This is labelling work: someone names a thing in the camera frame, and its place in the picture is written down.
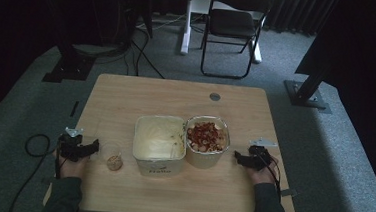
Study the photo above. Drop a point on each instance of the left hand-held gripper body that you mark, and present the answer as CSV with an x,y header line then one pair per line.
x,y
69,146

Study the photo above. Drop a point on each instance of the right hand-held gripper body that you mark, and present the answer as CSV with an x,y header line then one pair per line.
x,y
259,156

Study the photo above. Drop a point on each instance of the small clear plastic cup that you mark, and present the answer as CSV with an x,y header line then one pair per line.
x,y
113,159

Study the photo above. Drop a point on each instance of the paper bowl of food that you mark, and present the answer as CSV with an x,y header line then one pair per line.
x,y
206,142

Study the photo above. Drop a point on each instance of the large square paper container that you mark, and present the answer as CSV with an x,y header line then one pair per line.
x,y
158,140

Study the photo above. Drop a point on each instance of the person's right hand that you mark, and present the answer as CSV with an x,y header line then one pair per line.
x,y
264,175

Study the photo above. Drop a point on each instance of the person's left hand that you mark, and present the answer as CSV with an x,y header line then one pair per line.
x,y
73,168

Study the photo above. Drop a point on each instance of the black tape strip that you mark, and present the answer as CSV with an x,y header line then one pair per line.
x,y
74,108

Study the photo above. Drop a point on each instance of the grey tape piece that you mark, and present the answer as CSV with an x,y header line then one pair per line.
x,y
289,193

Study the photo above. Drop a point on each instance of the grey round table grommet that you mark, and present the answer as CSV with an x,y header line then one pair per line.
x,y
214,97

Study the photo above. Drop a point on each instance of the black metal stand base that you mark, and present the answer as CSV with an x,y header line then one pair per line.
x,y
68,69

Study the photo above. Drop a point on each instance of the black slanted metal stand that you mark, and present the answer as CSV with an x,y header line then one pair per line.
x,y
307,91

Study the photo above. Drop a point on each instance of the black folding chair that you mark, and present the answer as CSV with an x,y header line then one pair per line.
x,y
233,22

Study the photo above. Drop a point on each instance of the dark curtain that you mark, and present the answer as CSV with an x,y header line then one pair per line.
x,y
296,13

